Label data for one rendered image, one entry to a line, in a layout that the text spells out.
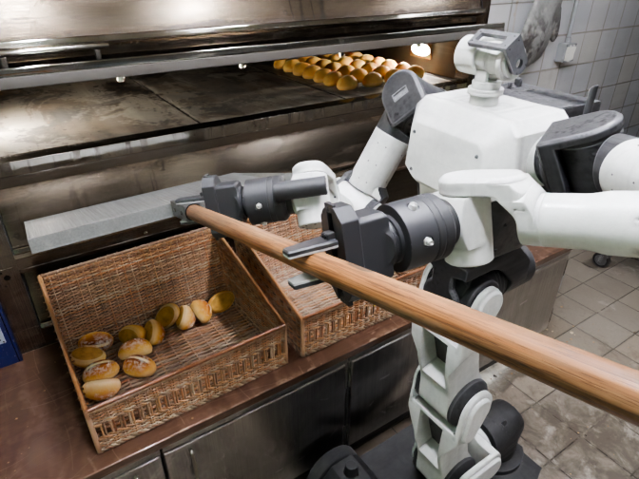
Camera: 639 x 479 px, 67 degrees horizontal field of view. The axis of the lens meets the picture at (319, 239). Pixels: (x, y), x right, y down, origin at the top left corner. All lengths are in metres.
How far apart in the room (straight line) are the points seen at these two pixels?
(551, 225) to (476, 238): 0.10
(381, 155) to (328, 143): 0.76
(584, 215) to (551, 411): 1.81
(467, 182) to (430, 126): 0.34
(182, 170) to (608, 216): 1.30
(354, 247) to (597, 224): 0.26
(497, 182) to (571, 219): 0.09
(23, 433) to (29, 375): 0.22
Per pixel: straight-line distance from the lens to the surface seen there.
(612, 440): 2.36
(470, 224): 0.64
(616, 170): 0.75
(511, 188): 0.61
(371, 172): 1.13
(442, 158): 0.94
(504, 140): 0.87
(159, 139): 1.56
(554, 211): 0.61
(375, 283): 0.46
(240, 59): 1.44
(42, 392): 1.63
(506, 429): 1.76
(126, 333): 1.63
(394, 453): 1.83
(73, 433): 1.48
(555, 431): 2.29
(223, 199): 0.92
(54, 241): 1.00
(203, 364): 1.34
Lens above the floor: 1.63
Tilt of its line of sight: 30 degrees down
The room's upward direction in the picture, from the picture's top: straight up
